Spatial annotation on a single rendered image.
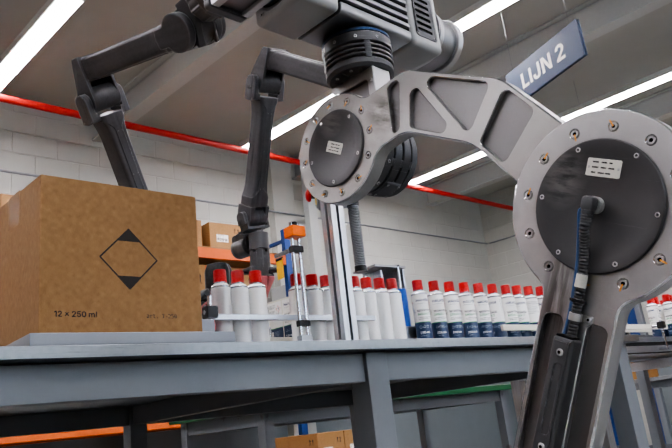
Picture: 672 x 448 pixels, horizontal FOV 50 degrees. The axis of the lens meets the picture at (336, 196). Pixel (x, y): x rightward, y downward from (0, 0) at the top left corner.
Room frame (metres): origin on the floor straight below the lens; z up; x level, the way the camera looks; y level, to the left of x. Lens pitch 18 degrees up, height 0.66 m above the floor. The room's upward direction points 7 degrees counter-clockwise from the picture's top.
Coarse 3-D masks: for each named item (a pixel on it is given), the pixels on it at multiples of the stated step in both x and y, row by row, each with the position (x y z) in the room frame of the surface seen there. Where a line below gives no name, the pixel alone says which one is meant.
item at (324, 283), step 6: (324, 276) 2.04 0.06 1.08; (324, 282) 2.04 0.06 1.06; (324, 288) 2.03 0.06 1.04; (324, 294) 2.03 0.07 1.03; (324, 300) 2.03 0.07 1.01; (330, 300) 2.03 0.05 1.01; (324, 306) 2.03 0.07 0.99; (330, 306) 2.03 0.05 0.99; (324, 312) 2.03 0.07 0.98; (330, 312) 2.03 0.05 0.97; (330, 324) 2.03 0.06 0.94; (330, 330) 2.03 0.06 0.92; (330, 336) 2.03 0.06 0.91
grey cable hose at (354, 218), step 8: (352, 208) 2.00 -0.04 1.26; (352, 216) 2.00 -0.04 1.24; (352, 224) 2.00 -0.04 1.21; (360, 224) 2.01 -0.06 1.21; (352, 232) 2.00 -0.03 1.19; (360, 232) 2.00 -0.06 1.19; (352, 240) 2.01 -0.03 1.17; (360, 240) 2.00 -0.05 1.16; (352, 248) 2.01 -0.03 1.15; (360, 248) 2.00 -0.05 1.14; (360, 256) 1.99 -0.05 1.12; (360, 264) 1.99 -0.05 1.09; (360, 272) 2.02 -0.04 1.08
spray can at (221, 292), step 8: (216, 272) 1.81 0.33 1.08; (224, 272) 1.82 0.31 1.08; (216, 280) 1.81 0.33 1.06; (224, 280) 1.82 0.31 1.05; (216, 288) 1.80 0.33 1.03; (224, 288) 1.80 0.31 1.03; (216, 296) 1.80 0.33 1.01; (224, 296) 1.80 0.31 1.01; (216, 304) 1.80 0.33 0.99; (224, 304) 1.80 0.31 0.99; (224, 312) 1.80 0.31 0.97; (216, 320) 1.80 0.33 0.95; (224, 320) 1.80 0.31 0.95; (232, 320) 1.82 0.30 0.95; (216, 328) 1.80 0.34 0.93; (224, 328) 1.80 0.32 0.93; (232, 328) 1.82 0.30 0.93
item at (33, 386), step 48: (0, 384) 1.08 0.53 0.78; (48, 384) 1.13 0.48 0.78; (96, 384) 1.18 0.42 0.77; (144, 384) 1.23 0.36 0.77; (192, 384) 1.29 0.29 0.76; (240, 384) 1.36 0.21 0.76; (288, 384) 1.43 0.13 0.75; (336, 384) 1.53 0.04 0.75; (384, 384) 1.58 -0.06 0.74; (432, 384) 2.78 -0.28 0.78; (480, 384) 2.61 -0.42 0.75; (624, 384) 2.20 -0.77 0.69; (0, 432) 2.20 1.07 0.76; (48, 432) 2.29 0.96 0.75; (144, 432) 2.48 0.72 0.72; (384, 432) 1.56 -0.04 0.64; (624, 432) 2.22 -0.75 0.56
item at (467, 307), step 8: (464, 288) 2.43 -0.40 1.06; (464, 296) 2.42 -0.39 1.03; (472, 296) 2.43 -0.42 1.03; (464, 304) 2.42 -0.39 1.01; (472, 304) 2.43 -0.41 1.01; (464, 312) 2.42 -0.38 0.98; (472, 312) 2.42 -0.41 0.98; (464, 320) 2.43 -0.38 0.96; (472, 320) 2.42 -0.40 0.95; (464, 328) 2.43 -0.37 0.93; (472, 328) 2.42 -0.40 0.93; (472, 336) 2.42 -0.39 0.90
